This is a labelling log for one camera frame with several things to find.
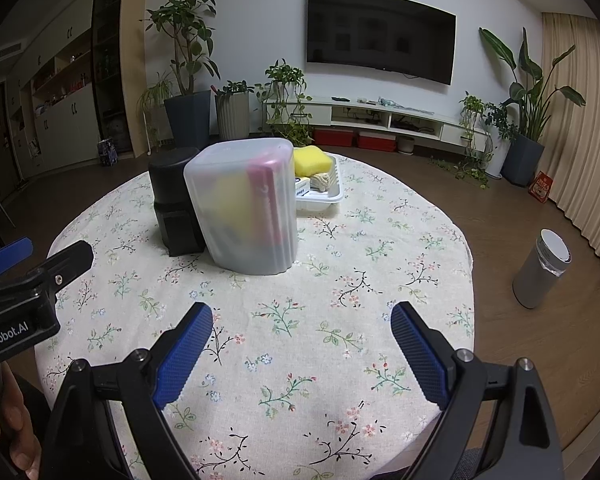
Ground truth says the beige knitted cloth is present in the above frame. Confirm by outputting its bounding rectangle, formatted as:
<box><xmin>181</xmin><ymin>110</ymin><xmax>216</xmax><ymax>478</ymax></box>
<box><xmin>307</xmin><ymin>171</ymin><xmax>337</xmax><ymax>193</ymax></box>

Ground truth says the person's left hand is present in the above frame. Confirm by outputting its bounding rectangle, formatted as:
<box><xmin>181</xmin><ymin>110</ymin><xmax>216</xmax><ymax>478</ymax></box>
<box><xmin>0</xmin><ymin>362</ymin><xmax>43</xmax><ymax>473</ymax></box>

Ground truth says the blue toy robot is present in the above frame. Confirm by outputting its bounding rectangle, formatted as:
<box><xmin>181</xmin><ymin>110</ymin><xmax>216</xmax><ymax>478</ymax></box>
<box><xmin>97</xmin><ymin>139</ymin><xmax>120</xmax><ymax>167</ymax></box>

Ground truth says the white television cabinet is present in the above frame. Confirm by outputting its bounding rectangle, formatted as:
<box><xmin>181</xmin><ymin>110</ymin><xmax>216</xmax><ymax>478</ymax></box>
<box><xmin>262</xmin><ymin>95</ymin><xmax>493</xmax><ymax>158</ymax></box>

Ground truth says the small green plant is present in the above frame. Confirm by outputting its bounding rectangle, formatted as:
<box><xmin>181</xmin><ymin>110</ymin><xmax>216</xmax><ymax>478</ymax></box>
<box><xmin>215</xmin><ymin>80</ymin><xmax>256</xmax><ymax>97</ymax></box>

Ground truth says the pink sponge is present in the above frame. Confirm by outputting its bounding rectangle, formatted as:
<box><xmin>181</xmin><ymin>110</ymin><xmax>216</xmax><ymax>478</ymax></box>
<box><xmin>247</xmin><ymin>157</ymin><xmax>281</xmax><ymax>241</ymax></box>

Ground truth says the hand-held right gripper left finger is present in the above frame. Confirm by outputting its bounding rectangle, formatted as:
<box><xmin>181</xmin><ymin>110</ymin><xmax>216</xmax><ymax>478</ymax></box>
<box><xmin>39</xmin><ymin>301</ymin><xmax>214</xmax><ymax>480</ymax></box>

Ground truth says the pale yellow sponge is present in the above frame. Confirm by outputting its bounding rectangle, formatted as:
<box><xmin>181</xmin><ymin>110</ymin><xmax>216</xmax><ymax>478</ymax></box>
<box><xmin>205</xmin><ymin>172</ymin><xmax>253</xmax><ymax>236</ymax></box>

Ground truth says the translucent plastic container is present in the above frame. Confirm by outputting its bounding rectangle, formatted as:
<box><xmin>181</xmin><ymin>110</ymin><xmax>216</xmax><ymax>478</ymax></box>
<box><xmin>182</xmin><ymin>137</ymin><xmax>299</xmax><ymax>276</ymax></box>

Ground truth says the large broad-leaf plant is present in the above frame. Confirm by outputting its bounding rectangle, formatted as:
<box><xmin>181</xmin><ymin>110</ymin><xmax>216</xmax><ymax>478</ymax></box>
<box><xmin>479</xmin><ymin>26</ymin><xmax>587</xmax><ymax>141</ymax></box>

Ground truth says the white slim plant pot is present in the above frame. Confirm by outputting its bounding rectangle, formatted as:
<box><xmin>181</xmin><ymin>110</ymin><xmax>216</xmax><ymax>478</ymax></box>
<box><xmin>486</xmin><ymin>140</ymin><xmax>511</xmax><ymax>180</ymax></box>

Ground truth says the black cylindrical container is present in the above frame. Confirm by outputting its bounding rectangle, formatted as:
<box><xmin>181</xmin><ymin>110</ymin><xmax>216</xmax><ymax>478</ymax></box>
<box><xmin>147</xmin><ymin>146</ymin><xmax>207</xmax><ymax>257</ymax></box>

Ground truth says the dark tapered plant pot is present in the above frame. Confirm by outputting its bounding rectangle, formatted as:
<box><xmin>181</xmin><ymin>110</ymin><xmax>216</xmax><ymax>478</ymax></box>
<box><xmin>502</xmin><ymin>133</ymin><xmax>546</xmax><ymax>187</ymax></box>

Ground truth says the dark square plant pot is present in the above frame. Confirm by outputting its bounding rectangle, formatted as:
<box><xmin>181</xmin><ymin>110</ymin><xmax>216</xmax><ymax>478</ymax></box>
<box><xmin>163</xmin><ymin>91</ymin><xmax>212</xmax><ymax>151</ymax></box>

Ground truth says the white plastic tray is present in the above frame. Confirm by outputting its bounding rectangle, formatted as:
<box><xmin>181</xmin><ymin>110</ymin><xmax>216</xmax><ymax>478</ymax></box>
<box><xmin>292</xmin><ymin>154</ymin><xmax>346</xmax><ymax>209</ymax></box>

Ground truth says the tall leafy plant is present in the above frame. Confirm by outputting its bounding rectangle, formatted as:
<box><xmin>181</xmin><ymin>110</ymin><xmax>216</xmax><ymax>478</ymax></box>
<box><xmin>145</xmin><ymin>0</ymin><xmax>221</xmax><ymax>96</ymax></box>

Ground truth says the trailing pothos plant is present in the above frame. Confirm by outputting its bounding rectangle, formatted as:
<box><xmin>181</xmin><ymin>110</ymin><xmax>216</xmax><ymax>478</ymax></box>
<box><xmin>255</xmin><ymin>59</ymin><xmax>315</xmax><ymax>147</ymax></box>

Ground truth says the wall television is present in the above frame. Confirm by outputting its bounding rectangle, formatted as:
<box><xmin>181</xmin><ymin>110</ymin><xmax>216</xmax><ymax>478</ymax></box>
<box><xmin>306</xmin><ymin>0</ymin><xmax>457</xmax><ymax>86</ymax></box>

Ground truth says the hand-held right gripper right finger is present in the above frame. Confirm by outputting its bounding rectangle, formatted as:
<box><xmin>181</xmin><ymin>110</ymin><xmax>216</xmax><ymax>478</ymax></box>
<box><xmin>390</xmin><ymin>301</ymin><xmax>566</xmax><ymax>480</ymax></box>

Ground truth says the white ribbed plant pot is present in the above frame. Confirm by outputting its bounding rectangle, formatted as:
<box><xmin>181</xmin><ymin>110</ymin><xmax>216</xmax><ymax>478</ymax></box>
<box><xmin>215</xmin><ymin>92</ymin><xmax>251</xmax><ymax>142</ymax></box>

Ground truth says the large yellow sponge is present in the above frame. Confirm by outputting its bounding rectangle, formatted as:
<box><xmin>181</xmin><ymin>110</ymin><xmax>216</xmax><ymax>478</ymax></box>
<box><xmin>293</xmin><ymin>146</ymin><xmax>332</xmax><ymax>178</ymax></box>

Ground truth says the white wall cabinet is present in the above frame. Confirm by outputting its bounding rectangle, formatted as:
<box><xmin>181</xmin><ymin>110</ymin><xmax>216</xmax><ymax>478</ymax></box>
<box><xmin>5</xmin><ymin>27</ymin><xmax>101</xmax><ymax>176</ymax></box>

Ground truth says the spider plant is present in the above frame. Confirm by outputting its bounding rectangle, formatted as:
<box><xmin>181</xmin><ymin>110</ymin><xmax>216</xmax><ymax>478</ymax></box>
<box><xmin>137</xmin><ymin>72</ymin><xmax>176</xmax><ymax>126</ymax></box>

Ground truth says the round table with floral cloth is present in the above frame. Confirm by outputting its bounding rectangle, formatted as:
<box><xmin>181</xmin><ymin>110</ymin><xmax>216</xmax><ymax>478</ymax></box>
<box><xmin>34</xmin><ymin>147</ymin><xmax>476</xmax><ymax>480</ymax></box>

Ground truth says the red storage box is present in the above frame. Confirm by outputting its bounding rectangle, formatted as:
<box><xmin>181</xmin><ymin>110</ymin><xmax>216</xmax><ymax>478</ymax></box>
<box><xmin>357</xmin><ymin>131</ymin><xmax>397</xmax><ymax>152</ymax></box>
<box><xmin>312</xmin><ymin>129</ymin><xmax>356</xmax><ymax>148</ymax></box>

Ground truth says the bushy trailing plant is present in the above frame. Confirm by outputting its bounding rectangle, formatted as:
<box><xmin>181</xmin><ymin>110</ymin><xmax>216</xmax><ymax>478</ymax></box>
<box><xmin>430</xmin><ymin>91</ymin><xmax>518</xmax><ymax>190</ymax></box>

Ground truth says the grey trash can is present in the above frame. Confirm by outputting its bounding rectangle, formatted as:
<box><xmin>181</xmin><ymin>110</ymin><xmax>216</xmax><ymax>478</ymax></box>
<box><xmin>512</xmin><ymin>228</ymin><xmax>572</xmax><ymax>310</ymax></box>

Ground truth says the red bag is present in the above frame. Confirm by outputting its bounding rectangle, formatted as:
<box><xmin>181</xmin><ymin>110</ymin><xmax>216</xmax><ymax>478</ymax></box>
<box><xmin>528</xmin><ymin>171</ymin><xmax>554</xmax><ymax>203</ymax></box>

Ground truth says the dark display shelf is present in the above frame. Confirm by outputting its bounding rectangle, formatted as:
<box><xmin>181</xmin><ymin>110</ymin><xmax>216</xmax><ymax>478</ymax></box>
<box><xmin>91</xmin><ymin>0</ymin><xmax>148</xmax><ymax>158</ymax></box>

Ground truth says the beige curtain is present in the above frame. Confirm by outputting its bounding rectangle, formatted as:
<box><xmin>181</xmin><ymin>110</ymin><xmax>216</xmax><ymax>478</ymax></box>
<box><xmin>540</xmin><ymin>11</ymin><xmax>600</xmax><ymax>291</ymax></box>

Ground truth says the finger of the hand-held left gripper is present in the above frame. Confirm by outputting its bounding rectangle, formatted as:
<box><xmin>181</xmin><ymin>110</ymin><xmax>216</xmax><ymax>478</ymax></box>
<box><xmin>27</xmin><ymin>240</ymin><xmax>95</xmax><ymax>301</ymax></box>
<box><xmin>0</xmin><ymin>237</ymin><xmax>34</xmax><ymax>277</ymax></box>

